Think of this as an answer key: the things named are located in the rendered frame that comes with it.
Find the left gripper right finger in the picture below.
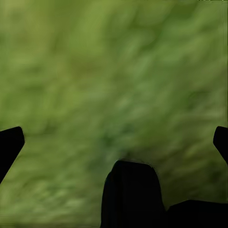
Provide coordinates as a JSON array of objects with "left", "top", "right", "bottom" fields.
[{"left": 213, "top": 126, "right": 228, "bottom": 164}]

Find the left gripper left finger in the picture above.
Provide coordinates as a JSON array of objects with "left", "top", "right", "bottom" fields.
[{"left": 0, "top": 126, "right": 25, "bottom": 183}]

